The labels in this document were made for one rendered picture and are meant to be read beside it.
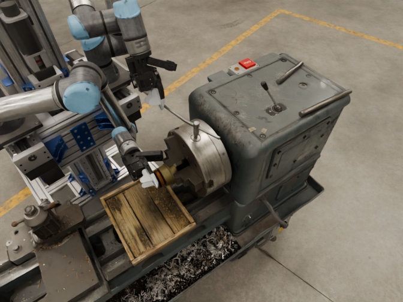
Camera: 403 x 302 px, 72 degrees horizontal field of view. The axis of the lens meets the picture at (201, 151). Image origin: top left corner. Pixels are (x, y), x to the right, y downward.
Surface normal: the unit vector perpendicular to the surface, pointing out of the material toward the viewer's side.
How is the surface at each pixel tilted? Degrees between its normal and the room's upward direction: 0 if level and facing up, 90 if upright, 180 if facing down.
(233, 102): 0
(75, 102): 89
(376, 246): 0
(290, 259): 0
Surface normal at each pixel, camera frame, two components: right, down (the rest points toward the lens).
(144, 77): 0.52, 0.36
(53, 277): -0.01, -0.64
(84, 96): 0.29, 0.73
